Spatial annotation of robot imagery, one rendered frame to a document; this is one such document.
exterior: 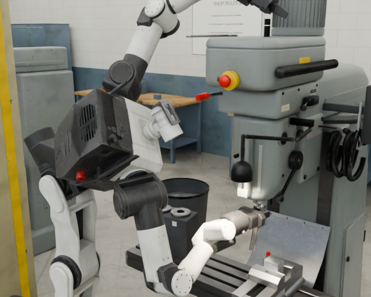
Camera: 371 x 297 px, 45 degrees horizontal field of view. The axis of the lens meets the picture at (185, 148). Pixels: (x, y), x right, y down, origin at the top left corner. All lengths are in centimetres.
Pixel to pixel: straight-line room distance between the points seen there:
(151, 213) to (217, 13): 560
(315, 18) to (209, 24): 515
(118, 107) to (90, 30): 726
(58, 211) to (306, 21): 113
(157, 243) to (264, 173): 46
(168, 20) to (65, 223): 82
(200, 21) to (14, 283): 488
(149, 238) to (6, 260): 188
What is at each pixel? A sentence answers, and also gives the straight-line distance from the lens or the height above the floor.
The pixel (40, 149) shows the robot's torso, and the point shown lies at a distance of 168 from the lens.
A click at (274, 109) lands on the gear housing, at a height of 166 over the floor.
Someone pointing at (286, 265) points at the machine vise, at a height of 104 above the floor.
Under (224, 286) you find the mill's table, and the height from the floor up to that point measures 93.
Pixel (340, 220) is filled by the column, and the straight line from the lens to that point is 207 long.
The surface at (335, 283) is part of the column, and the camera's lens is 220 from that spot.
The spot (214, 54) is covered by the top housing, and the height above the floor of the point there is 184.
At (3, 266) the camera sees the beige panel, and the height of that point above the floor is 45.
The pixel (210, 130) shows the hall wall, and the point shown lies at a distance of 698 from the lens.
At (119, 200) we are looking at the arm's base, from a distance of 133.
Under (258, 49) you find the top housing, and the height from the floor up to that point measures 186.
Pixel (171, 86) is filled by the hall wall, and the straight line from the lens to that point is 734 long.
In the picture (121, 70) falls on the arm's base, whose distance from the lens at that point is 153.
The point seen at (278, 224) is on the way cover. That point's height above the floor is 104.
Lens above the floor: 192
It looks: 15 degrees down
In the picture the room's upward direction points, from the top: straight up
